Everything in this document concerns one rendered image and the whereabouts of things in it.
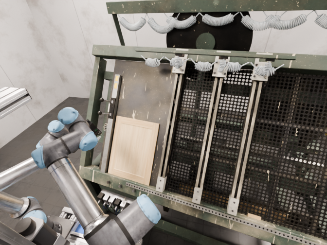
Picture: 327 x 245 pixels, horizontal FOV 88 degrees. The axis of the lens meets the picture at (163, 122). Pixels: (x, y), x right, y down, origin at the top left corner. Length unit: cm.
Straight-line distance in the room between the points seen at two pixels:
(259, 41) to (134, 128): 279
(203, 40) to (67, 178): 155
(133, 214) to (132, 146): 100
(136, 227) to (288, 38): 358
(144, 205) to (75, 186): 25
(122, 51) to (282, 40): 282
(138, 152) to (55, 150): 96
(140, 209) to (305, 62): 132
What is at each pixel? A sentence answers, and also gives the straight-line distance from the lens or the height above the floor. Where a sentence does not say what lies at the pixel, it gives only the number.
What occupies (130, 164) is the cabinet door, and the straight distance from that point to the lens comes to 165.
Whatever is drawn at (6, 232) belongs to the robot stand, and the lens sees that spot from 74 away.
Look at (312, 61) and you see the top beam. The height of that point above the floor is 186.
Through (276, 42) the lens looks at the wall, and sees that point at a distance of 373.
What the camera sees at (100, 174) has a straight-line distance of 182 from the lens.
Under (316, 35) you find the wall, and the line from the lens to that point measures 390.
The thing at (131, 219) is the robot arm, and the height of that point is 165.
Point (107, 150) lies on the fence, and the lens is 173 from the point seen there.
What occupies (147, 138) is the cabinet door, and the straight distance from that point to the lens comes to 153.
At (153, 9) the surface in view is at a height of 213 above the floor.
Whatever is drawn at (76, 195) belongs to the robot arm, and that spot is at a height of 173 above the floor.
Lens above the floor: 227
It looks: 38 degrees down
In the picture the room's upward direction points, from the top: 4 degrees counter-clockwise
